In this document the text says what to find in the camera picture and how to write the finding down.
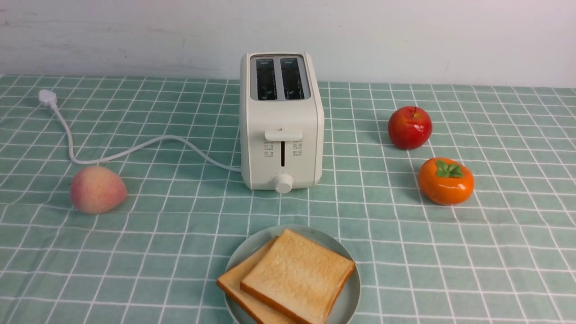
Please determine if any pale green round plate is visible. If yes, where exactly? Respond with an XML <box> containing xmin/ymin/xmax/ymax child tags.
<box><xmin>226</xmin><ymin>224</ymin><xmax>360</xmax><ymax>324</ymax></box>

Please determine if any toast slice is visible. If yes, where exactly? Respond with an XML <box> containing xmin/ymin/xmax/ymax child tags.
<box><xmin>216</xmin><ymin>236</ymin><xmax>295</xmax><ymax>324</ymax></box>
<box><xmin>243</xmin><ymin>228</ymin><xmax>356</xmax><ymax>324</ymax></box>

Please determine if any pink peach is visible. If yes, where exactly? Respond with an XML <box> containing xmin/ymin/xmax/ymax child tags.
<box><xmin>69</xmin><ymin>166</ymin><xmax>127</xmax><ymax>215</ymax></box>

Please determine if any green checkered tablecloth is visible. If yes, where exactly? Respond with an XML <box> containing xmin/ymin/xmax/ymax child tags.
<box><xmin>0</xmin><ymin>75</ymin><xmax>576</xmax><ymax>324</ymax></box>

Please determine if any white toaster power cord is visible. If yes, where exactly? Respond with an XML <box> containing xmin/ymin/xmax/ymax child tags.
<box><xmin>38</xmin><ymin>89</ymin><xmax>242</xmax><ymax>173</ymax></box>

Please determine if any red apple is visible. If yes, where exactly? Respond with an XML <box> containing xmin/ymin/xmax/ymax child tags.
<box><xmin>387</xmin><ymin>105</ymin><xmax>433</xmax><ymax>150</ymax></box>

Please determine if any white two-slot toaster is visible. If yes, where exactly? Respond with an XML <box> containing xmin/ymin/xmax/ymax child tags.
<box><xmin>239</xmin><ymin>52</ymin><xmax>325</xmax><ymax>194</ymax></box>

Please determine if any orange persimmon with green leaf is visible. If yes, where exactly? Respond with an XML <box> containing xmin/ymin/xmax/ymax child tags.
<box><xmin>418</xmin><ymin>157</ymin><xmax>475</xmax><ymax>206</ymax></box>

